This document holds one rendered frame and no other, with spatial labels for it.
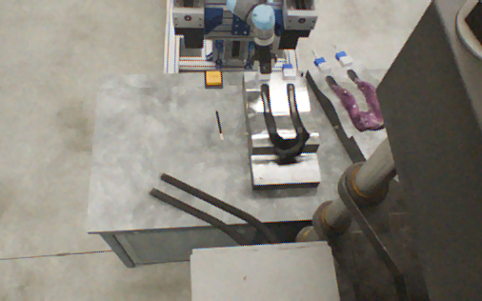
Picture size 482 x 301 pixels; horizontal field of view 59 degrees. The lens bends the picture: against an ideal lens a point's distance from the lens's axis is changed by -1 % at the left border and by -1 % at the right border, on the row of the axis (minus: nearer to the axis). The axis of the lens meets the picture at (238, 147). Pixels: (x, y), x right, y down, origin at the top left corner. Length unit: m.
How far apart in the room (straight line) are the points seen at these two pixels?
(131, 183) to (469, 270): 1.36
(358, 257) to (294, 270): 0.28
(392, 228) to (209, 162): 0.96
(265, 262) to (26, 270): 1.83
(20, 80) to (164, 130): 1.53
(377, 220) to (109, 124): 1.23
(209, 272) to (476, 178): 0.57
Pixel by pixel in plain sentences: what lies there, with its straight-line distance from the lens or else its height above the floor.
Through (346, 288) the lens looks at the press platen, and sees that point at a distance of 1.40.
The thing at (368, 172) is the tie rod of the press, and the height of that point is 1.62.
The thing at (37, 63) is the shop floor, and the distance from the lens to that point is 3.17.
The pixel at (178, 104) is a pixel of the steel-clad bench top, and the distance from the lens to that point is 1.85.
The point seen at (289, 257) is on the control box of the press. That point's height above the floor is 1.47.
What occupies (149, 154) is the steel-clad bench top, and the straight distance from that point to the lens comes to 1.75.
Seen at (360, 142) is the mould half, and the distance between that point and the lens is 1.75.
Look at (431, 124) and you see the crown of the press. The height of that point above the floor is 1.92.
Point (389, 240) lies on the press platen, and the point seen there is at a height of 1.54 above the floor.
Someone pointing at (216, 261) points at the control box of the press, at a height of 1.47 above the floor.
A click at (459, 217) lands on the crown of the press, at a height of 1.92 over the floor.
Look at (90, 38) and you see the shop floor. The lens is 3.20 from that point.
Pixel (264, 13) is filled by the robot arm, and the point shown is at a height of 1.29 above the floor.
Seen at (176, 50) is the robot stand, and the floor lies 0.23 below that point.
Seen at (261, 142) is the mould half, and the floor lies 0.93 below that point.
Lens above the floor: 2.36
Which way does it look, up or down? 63 degrees down
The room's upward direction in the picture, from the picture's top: 9 degrees clockwise
